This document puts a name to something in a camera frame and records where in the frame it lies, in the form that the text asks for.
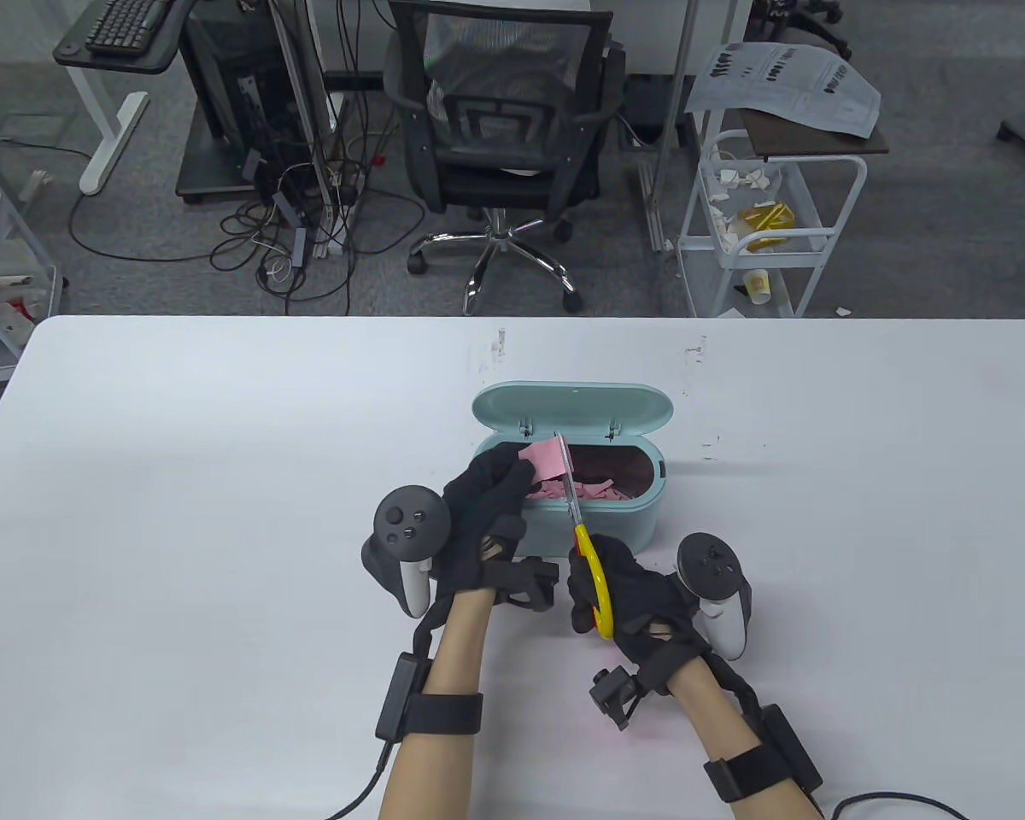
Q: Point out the person's right hand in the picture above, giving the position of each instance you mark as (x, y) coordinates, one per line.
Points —
(641, 581)

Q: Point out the person's left hand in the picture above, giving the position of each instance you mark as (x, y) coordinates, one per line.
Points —
(478, 512)

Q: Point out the yellow and red scissors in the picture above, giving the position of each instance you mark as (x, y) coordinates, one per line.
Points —
(594, 568)

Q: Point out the mint green lidded box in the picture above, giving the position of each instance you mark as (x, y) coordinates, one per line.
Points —
(555, 530)

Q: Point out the pink waste paper sheet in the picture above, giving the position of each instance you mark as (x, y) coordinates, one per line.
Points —
(542, 457)

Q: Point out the pile of pink paper pieces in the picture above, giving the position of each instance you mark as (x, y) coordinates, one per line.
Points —
(602, 493)

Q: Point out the person's left forearm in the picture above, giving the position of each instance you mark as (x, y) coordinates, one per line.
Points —
(453, 649)

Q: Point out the person's right forearm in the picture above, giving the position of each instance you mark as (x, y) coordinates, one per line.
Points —
(709, 713)

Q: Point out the black and white hand controller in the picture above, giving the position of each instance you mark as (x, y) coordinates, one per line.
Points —
(410, 517)
(709, 564)

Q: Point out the black wristband with battery pack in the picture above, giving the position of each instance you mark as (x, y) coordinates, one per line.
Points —
(444, 716)
(752, 769)

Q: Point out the white power strip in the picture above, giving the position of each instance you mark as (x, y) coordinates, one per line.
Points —
(329, 235)

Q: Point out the paper cup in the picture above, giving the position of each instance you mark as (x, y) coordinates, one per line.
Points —
(758, 286)

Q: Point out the black mesh office chair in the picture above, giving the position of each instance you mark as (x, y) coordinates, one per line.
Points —
(495, 184)

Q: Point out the yellow packet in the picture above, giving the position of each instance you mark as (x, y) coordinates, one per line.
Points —
(769, 218)

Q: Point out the heap of white paper scraps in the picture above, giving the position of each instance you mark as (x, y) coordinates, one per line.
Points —
(739, 179)

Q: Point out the black wheeled cart base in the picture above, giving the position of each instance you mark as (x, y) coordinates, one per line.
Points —
(213, 179)

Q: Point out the white rolling cart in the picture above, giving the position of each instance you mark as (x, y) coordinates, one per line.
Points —
(854, 196)

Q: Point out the brown board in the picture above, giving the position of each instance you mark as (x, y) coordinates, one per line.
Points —
(820, 145)

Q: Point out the printed newspaper sheet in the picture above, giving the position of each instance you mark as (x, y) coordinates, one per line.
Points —
(786, 85)

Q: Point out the black computer tower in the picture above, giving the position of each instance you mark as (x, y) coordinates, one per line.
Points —
(239, 51)

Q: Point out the white metal rack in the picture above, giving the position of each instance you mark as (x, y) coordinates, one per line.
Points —
(17, 222)

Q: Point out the black chair base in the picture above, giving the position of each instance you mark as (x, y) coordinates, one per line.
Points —
(811, 26)

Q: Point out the black desk with white leg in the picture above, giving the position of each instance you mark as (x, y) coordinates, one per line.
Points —
(102, 61)

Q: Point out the black keyboard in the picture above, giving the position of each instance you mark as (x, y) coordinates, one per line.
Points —
(128, 26)

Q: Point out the silver aluminium post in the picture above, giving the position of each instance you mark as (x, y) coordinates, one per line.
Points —
(303, 111)
(675, 111)

